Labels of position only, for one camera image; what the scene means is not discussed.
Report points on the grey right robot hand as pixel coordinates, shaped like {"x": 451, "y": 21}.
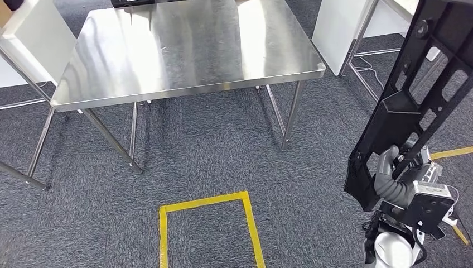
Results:
{"x": 387, "y": 162}

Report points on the black plastic frame part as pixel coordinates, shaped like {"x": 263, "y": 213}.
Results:
{"x": 391, "y": 118}

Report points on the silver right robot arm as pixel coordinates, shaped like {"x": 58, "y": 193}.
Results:
{"x": 395, "y": 251}

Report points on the steel workbench table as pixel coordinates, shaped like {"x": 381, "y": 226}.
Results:
{"x": 184, "y": 48}

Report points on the yellow floor tape square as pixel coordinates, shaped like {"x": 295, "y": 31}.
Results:
{"x": 454, "y": 152}
{"x": 163, "y": 240}

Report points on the white cabinet block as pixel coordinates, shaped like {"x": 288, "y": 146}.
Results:
{"x": 37, "y": 40}
{"x": 332, "y": 33}

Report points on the dark bag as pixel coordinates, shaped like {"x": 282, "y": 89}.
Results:
{"x": 13, "y": 4}

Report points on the brown cardboard piece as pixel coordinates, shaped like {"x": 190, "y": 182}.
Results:
{"x": 4, "y": 16}

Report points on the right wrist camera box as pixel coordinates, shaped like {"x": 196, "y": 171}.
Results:
{"x": 428, "y": 207}

